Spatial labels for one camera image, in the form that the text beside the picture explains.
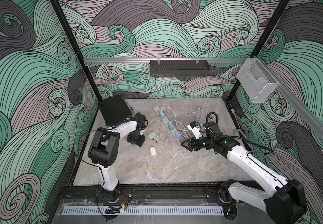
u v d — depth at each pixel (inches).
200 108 44.7
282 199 14.6
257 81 29.9
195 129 27.9
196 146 26.9
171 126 37.4
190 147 27.0
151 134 37.8
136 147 34.4
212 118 42.0
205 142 25.8
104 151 19.2
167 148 36.2
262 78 31.1
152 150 34.9
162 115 39.7
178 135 35.6
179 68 37.6
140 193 29.5
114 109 42.3
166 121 40.7
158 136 38.5
